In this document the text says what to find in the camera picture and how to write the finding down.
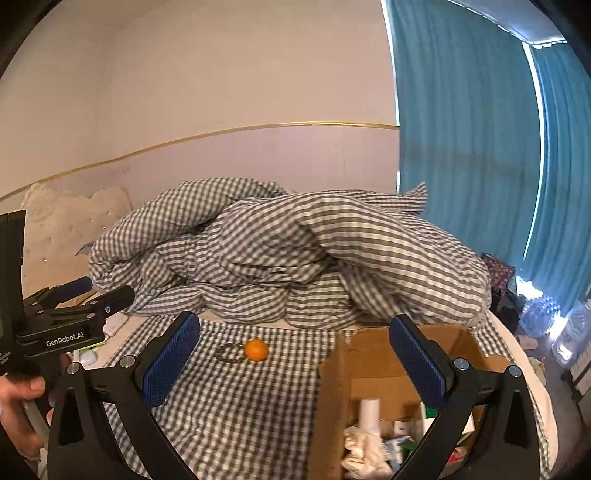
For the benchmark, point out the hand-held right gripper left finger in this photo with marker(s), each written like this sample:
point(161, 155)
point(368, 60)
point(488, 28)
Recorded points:
point(171, 360)

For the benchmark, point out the white round bottle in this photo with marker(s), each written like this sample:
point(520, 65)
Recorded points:
point(370, 415)

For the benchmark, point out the small white printed box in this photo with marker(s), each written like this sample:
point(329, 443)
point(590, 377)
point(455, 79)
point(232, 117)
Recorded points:
point(400, 427)

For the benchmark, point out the orange fruit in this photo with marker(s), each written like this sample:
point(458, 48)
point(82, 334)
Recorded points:
point(256, 350)

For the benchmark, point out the white tissue packet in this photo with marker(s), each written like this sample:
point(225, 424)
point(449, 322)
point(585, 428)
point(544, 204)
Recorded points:
point(114, 324)

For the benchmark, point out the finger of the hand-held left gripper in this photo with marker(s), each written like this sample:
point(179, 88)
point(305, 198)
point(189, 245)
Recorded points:
point(69, 287)
point(108, 301)

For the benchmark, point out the green and white box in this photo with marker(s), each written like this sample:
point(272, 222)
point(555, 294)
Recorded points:
point(431, 415)

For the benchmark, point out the narrow blue curtain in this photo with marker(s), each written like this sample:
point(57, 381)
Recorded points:
point(565, 184)

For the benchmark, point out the pack of water bottles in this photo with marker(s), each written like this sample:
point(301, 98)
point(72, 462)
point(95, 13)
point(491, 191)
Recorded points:
point(539, 316)

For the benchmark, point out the grey checked bed sheet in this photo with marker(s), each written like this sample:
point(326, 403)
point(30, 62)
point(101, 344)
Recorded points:
point(258, 406)

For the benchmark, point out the cream tufted headboard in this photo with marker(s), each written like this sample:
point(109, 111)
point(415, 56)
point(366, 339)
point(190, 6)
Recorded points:
point(60, 230)

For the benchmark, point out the brown cardboard box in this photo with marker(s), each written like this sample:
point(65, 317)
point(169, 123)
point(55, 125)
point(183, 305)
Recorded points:
point(369, 364)

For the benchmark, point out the person's left hand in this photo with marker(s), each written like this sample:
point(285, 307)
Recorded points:
point(21, 410)

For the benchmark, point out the grey checked duvet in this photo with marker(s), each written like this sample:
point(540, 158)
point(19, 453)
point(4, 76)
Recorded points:
point(286, 249)

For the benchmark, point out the wide blue curtain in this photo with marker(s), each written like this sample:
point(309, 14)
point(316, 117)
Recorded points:
point(461, 138)

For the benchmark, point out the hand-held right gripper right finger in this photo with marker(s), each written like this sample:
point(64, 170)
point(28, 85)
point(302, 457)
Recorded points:
point(418, 360)

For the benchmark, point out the dark floral bag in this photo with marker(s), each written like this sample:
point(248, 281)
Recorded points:
point(497, 277)

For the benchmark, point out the white tissue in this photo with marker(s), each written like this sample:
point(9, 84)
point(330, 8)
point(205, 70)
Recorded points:
point(364, 454)

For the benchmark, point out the large clear water jug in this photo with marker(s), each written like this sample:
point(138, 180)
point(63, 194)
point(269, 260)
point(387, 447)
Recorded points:
point(572, 332)

